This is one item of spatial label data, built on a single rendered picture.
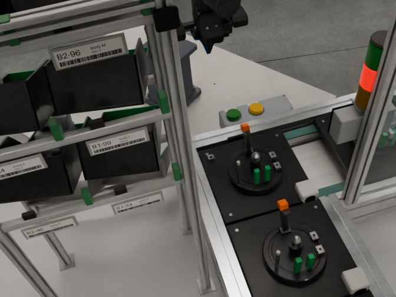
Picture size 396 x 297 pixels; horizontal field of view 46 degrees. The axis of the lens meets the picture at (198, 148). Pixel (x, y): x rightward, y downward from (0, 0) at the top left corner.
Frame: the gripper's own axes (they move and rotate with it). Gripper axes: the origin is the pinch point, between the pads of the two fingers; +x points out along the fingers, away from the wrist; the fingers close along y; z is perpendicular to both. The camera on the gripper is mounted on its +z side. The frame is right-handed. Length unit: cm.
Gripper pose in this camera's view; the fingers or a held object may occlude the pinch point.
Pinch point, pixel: (207, 41)
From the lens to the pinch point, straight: 112.7
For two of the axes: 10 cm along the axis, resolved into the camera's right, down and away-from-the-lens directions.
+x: 0.8, 6.4, 7.6
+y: 9.6, -2.6, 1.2
